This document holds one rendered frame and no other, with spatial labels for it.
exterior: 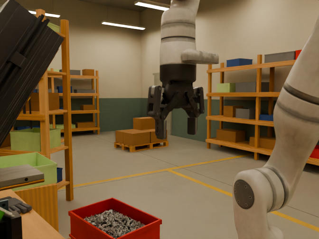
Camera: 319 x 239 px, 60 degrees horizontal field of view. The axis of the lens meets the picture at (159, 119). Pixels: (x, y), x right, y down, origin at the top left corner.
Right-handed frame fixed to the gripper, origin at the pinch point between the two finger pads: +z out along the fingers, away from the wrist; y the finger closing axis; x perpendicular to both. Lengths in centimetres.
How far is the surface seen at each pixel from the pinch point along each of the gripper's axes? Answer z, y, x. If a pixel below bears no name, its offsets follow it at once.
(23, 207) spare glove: 38, 9, -78
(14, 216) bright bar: 29, 19, -51
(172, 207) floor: 130, -190, -191
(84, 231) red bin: 42, -4, -51
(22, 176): 17, 17, -50
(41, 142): 45, -67, -277
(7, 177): 17, 20, -52
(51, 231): 40, 7, -55
